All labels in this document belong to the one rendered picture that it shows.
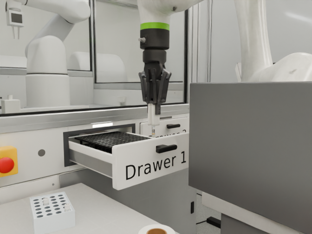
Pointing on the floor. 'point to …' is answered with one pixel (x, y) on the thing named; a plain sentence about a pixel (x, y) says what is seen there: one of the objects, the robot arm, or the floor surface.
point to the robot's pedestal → (243, 219)
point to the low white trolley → (84, 221)
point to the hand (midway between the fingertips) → (153, 114)
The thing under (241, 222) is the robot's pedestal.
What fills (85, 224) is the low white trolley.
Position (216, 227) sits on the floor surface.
